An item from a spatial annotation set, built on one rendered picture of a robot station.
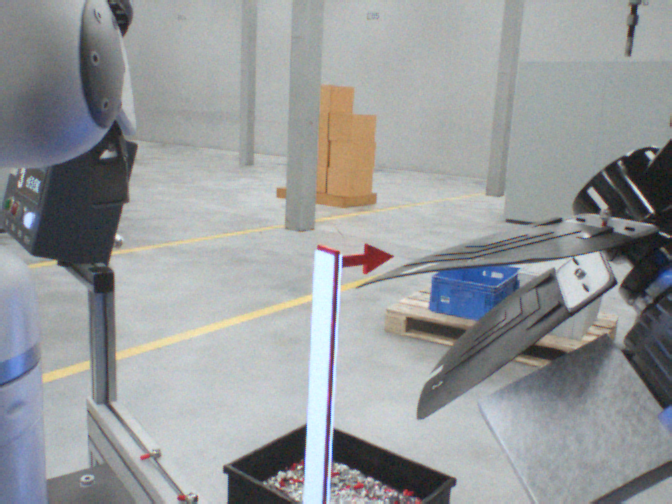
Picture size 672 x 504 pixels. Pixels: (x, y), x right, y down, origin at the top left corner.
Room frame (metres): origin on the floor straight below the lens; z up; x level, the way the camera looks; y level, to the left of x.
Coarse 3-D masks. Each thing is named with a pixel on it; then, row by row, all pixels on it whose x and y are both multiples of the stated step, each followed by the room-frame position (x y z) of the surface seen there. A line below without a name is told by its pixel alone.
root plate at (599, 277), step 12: (600, 252) 0.77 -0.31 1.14; (564, 264) 0.81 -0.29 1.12; (588, 264) 0.77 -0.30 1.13; (600, 264) 0.75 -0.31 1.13; (564, 276) 0.79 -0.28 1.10; (588, 276) 0.75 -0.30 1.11; (600, 276) 0.74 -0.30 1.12; (612, 276) 0.72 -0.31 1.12; (564, 288) 0.77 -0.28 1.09; (576, 288) 0.75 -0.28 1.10; (588, 288) 0.74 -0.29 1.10; (600, 288) 0.72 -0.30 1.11; (564, 300) 0.75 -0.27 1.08; (576, 300) 0.74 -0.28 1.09; (588, 300) 0.72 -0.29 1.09
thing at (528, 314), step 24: (528, 288) 0.83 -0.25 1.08; (552, 288) 0.78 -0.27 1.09; (504, 312) 0.82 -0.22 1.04; (528, 312) 0.78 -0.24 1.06; (552, 312) 0.75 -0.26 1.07; (480, 336) 0.82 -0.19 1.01; (504, 336) 0.78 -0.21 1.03; (528, 336) 0.74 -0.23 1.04; (456, 360) 0.82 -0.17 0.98; (480, 360) 0.77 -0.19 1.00; (504, 360) 0.74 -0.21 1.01; (432, 384) 0.82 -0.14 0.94; (456, 384) 0.77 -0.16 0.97; (432, 408) 0.75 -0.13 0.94
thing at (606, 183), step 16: (624, 160) 0.73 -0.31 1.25; (640, 160) 0.72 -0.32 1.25; (608, 176) 0.72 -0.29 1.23; (624, 176) 0.72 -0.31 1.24; (640, 176) 0.71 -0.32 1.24; (608, 192) 0.72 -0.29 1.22; (624, 192) 0.71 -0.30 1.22; (640, 192) 0.70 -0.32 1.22; (656, 192) 0.70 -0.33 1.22; (576, 208) 0.76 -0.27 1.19; (592, 208) 0.73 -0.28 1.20; (608, 208) 0.72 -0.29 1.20; (624, 208) 0.70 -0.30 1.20; (640, 208) 0.69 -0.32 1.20; (656, 208) 0.69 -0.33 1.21; (656, 224) 0.69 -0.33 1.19; (608, 256) 0.73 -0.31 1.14; (624, 256) 0.72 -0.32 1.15; (640, 256) 0.70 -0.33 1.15; (656, 256) 0.66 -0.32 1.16; (640, 272) 0.67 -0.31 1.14; (656, 272) 0.65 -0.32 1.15; (624, 288) 0.69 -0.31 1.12; (640, 288) 0.67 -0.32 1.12
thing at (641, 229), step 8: (576, 216) 0.72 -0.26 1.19; (584, 216) 0.72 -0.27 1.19; (592, 216) 0.72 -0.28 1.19; (592, 224) 0.69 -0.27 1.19; (600, 224) 0.68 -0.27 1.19; (608, 224) 0.68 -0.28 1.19; (616, 224) 0.68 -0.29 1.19; (624, 224) 0.68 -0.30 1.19; (632, 224) 0.68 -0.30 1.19; (640, 224) 0.68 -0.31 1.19; (648, 224) 0.67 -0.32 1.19; (624, 232) 0.65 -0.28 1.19; (632, 232) 0.65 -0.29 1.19; (640, 232) 0.64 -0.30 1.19; (648, 232) 0.65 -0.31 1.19
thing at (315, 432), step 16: (320, 256) 0.47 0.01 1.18; (320, 272) 0.47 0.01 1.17; (320, 288) 0.47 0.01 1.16; (320, 304) 0.47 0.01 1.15; (320, 320) 0.47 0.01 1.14; (320, 336) 0.47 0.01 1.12; (320, 352) 0.47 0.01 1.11; (320, 368) 0.47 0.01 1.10; (320, 384) 0.47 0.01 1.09; (320, 400) 0.47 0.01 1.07; (320, 416) 0.47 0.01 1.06; (320, 432) 0.46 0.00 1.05; (320, 448) 0.46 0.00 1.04; (320, 464) 0.46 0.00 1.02; (320, 480) 0.46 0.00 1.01; (304, 496) 0.48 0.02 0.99; (320, 496) 0.46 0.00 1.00
